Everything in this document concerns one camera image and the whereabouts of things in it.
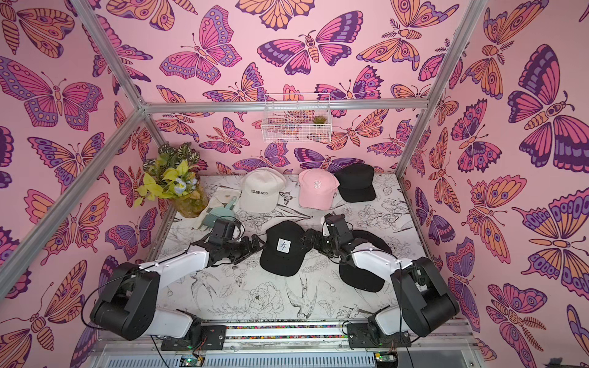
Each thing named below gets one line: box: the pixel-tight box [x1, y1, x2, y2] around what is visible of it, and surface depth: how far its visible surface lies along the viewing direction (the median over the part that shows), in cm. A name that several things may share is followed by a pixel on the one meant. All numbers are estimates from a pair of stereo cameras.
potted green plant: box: [134, 143, 209, 219], surface depth 93 cm
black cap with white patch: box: [259, 220, 307, 277], surface depth 92 cm
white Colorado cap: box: [239, 167, 287, 214], surface depth 109 cm
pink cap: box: [298, 168, 340, 211], surface depth 109 cm
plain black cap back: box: [334, 164, 376, 203], surface depth 116 cm
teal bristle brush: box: [202, 196, 237, 227], surface depth 108 cm
